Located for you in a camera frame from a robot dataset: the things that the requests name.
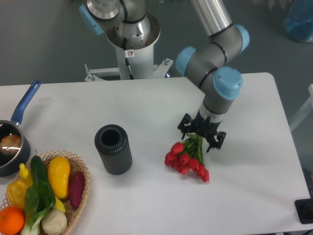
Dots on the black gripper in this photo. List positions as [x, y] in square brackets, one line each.
[203, 127]

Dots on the red tulip bouquet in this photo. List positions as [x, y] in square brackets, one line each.
[188, 155]

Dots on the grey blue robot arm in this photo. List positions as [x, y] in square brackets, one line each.
[207, 68]

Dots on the dark grey ribbed vase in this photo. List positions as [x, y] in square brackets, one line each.
[112, 144]

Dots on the black device at edge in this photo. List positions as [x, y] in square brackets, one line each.
[304, 208]

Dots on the woven wicker basket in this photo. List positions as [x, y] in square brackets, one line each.
[76, 164]

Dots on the purple sweet potato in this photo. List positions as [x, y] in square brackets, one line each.
[76, 188]

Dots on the blue translucent water bottle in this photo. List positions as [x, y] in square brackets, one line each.
[298, 23]

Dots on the yellow mango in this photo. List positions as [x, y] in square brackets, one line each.
[58, 176]

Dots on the yellow banana tip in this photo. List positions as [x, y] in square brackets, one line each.
[59, 205]

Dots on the green cucumber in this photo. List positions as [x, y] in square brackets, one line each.
[38, 170]

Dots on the beige garlic bulb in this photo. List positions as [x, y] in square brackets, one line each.
[54, 222]

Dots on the green bok choy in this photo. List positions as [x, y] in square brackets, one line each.
[39, 199]

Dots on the small yellow squash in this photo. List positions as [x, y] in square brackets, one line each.
[25, 174]

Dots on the round browned bun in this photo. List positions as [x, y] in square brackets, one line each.
[10, 144]

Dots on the yellow bell pepper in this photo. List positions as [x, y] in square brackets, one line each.
[16, 192]

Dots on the orange fruit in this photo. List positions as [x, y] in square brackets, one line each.
[11, 220]

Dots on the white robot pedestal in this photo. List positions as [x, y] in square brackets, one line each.
[134, 48]

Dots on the white frame at right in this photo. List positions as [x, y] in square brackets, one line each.
[303, 111]

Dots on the blue handled saucepan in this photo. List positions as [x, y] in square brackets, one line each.
[9, 164]

